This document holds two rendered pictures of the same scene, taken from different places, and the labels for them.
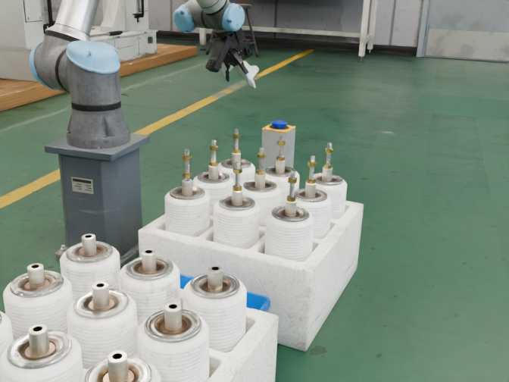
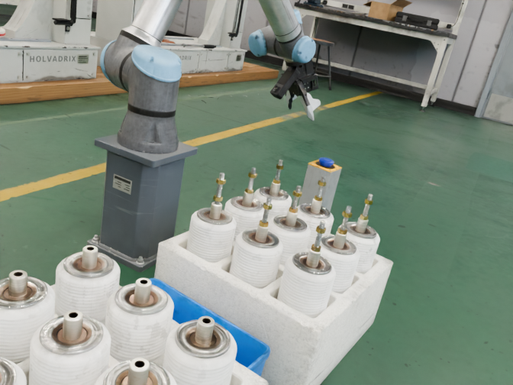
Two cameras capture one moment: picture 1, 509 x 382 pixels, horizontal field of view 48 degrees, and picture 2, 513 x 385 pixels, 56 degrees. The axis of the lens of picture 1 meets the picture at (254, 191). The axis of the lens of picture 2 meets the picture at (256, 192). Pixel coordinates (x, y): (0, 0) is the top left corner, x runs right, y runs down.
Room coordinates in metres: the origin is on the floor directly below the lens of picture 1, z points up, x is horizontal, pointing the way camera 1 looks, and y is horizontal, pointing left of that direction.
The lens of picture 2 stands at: (0.23, -0.04, 0.68)
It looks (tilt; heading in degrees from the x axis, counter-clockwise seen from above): 21 degrees down; 6
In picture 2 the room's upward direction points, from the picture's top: 12 degrees clockwise
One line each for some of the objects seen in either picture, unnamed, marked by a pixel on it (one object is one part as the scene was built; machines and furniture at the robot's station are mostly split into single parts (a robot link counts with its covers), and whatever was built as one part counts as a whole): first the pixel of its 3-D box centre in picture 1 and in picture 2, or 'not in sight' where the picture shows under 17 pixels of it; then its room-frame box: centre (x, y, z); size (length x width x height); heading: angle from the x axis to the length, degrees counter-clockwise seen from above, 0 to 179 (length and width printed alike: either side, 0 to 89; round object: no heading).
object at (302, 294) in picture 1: (257, 251); (275, 286); (1.20, -0.01, 0.09); 0.39 x 0.39 x 0.18; 66
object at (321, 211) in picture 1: (307, 233); (327, 283); (1.16, -0.12, 0.16); 0.10 x 0.10 x 0.18
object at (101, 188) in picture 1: (102, 196); (141, 197); (1.36, 0.39, 0.15); 0.19 x 0.19 x 0.30; 73
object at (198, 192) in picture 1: (187, 193); (214, 216); (1.14, 0.14, 0.25); 0.08 x 0.08 x 0.01
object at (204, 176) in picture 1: (213, 177); (246, 204); (1.25, 0.10, 0.25); 0.08 x 0.08 x 0.01
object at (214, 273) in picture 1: (215, 278); (204, 331); (0.76, 0.05, 0.26); 0.02 x 0.02 x 0.03
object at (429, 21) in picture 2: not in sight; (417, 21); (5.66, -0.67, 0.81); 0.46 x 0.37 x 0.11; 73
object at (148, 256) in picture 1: (148, 261); (142, 291); (0.81, 0.16, 0.26); 0.02 x 0.02 x 0.03
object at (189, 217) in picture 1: (187, 232); (208, 253); (1.14, 0.14, 0.16); 0.10 x 0.10 x 0.18
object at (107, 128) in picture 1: (97, 120); (150, 124); (1.36, 0.39, 0.35); 0.15 x 0.15 x 0.10
